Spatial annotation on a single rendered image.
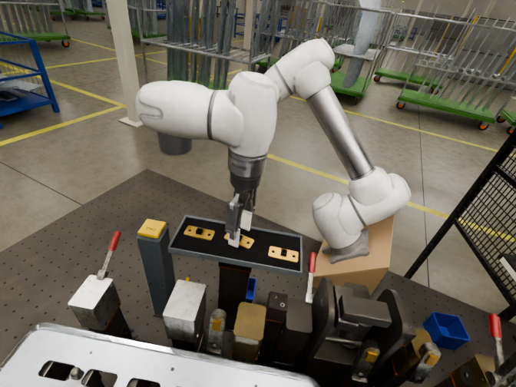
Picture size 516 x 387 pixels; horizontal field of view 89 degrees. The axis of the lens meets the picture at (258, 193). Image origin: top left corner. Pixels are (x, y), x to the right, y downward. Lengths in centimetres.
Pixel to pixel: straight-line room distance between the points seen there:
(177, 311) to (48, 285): 80
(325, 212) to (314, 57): 59
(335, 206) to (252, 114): 70
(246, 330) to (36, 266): 104
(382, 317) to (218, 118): 56
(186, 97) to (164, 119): 6
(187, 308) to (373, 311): 44
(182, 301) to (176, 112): 45
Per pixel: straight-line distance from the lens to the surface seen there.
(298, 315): 77
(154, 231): 82
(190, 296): 73
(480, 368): 98
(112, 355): 83
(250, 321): 74
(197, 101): 54
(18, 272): 152
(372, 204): 112
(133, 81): 427
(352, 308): 70
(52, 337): 90
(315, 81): 104
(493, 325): 97
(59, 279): 142
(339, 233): 116
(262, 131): 53
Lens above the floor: 174
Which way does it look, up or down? 37 degrees down
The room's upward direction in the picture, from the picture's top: 8 degrees clockwise
